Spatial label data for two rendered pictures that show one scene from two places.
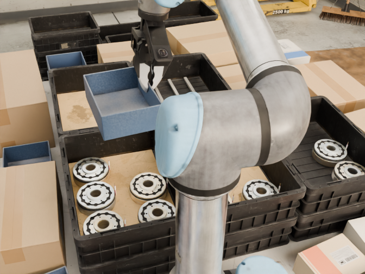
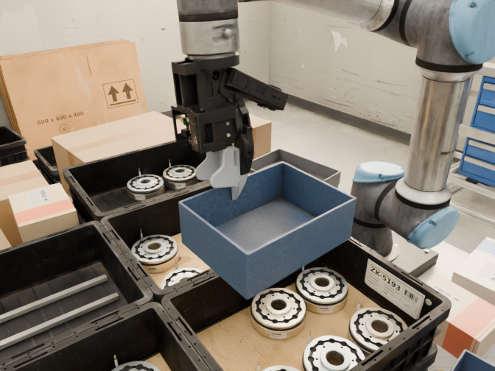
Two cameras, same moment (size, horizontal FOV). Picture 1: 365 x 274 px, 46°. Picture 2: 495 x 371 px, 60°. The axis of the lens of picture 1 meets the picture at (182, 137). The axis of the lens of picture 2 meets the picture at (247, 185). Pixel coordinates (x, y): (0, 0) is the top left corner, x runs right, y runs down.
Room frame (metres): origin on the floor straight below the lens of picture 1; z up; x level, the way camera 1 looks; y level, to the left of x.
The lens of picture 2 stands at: (1.07, 0.64, 1.44)
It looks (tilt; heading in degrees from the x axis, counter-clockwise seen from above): 29 degrees down; 254
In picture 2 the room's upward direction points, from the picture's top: straight up
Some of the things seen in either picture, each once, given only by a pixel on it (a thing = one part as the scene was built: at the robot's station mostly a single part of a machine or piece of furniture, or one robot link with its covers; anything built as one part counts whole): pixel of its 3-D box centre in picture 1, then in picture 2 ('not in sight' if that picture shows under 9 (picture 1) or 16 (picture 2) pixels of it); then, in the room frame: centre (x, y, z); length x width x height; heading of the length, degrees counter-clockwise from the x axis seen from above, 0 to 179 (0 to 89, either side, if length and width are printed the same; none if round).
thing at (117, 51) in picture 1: (136, 68); not in sight; (1.65, 0.22, 0.78); 0.30 x 0.22 x 0.16; 111
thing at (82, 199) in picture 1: (95, 194); (334, 361); (0.80, 0.23, 0.86); 0.10 x 0.10 x 0.01
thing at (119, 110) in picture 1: (121, 100); (267, 220); (0.90, 0.16, 1.11); 0.20 x 0.15 x 0.07; 24
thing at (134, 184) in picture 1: (148, 185); (278, 307); (0.85, 0.09, 0.86); 0.10 x 0.10 x 0.01
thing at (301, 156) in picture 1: (313, 151); (155, 190); (1.03, -0.41, 0.87); 0.40 x 0.30 x 0.11; 20
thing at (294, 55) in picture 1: (286, 57); not in sight; (1.89, -0.49, 0.75); 0.20 x 0.12 x 0.09; 23
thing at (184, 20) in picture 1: (182, 40); not in sight; (2.81, 0.04, 0.37); 0.40 x 0.30 x 0.45; 113
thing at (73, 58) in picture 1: (68, 71); not in sight; (1.55, 0.49, 0.80); 0.20 x 0.15 x 0.07; 22
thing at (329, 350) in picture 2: (95, 193); (334, 358); (0.80, 0.23, 0.86); 0.05 x 0.05 x 0.01
